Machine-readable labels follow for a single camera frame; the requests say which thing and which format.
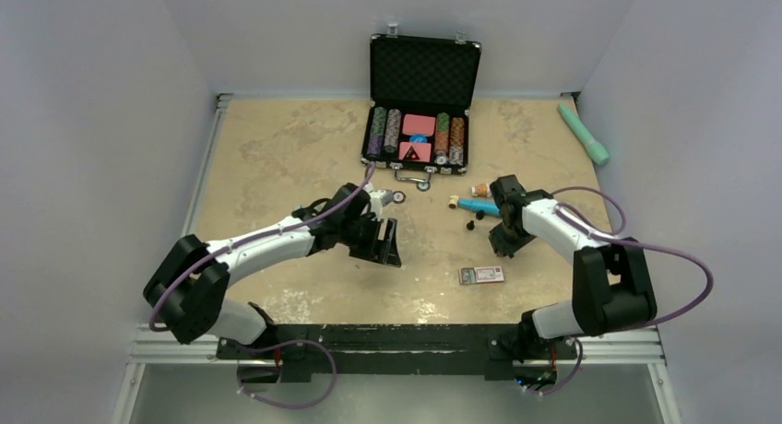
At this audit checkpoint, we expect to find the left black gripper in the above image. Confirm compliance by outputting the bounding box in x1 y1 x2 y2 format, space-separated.
338 213 400 266

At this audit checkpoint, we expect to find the red white staple box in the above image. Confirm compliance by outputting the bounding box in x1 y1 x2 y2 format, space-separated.
458 266 505 286

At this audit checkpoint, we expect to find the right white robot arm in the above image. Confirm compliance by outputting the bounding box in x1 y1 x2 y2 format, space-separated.
489 175 658 357

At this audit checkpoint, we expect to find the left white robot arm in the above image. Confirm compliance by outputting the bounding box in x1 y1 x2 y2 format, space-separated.
143 183 406 359

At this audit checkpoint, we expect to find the blue pen tool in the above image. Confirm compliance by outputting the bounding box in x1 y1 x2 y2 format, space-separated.
456 198 501 218

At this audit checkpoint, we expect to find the small colourful figurine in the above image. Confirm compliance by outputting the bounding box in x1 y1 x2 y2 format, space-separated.
470 183 492 198

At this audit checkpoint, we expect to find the pink card deck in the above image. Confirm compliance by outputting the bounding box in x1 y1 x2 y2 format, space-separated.
401 113 436 137
398 142 432 162

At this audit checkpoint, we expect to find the blue dealer button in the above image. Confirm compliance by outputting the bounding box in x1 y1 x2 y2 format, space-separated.
409 134 428 143

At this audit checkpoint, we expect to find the mint green cylinder tool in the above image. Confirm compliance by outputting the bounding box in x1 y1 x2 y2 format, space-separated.
558 103 610 166

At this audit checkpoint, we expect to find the black poker chip case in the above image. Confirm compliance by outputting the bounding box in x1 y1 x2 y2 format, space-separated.
361 33 482 175

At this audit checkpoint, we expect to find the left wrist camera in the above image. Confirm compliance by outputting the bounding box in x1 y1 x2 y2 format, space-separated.
364 189 394 219

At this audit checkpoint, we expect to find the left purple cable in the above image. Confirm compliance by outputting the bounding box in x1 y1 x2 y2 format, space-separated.
148 159 378 409

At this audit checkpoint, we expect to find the purple cable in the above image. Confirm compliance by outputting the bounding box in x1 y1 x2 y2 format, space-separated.
525 185 715 398
148 159 378 409

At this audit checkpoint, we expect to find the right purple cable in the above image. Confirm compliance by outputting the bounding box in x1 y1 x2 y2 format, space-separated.
525 185 715 398

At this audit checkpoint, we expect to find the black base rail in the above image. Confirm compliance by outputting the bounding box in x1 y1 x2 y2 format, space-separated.
217 324 577 383

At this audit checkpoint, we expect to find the aluminium frame rail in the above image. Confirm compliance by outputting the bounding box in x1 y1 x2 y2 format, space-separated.
110 93 234 423

